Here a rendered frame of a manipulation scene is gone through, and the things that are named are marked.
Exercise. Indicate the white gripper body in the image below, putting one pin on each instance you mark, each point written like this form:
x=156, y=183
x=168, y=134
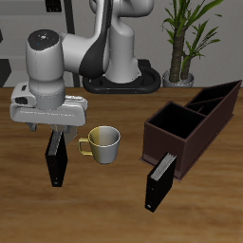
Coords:
x=47, y=115

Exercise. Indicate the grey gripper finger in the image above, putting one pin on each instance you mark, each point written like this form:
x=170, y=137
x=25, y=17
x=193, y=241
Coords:
x=31, y=126
x=70, y=131

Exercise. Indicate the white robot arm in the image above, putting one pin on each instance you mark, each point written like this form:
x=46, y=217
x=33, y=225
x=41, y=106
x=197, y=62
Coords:
x=46, y=66

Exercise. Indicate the black book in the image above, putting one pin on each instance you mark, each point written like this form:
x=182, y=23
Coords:
x=159, y=183
x=56, y=161

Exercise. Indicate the dark brown desk caddy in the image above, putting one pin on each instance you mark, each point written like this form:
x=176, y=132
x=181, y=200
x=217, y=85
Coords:
x=190, y=133

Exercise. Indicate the yellow and white mug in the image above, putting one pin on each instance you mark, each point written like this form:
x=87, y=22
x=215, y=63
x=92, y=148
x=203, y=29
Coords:
x=104, y=145

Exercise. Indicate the green pot plant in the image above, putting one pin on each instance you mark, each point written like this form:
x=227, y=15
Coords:
x=178, y=53

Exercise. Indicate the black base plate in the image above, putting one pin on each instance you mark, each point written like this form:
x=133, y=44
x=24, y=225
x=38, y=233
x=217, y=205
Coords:
x=148, y=83

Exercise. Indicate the small dark wall box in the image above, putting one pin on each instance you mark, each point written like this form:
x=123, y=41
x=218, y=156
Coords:
x=53, y=5

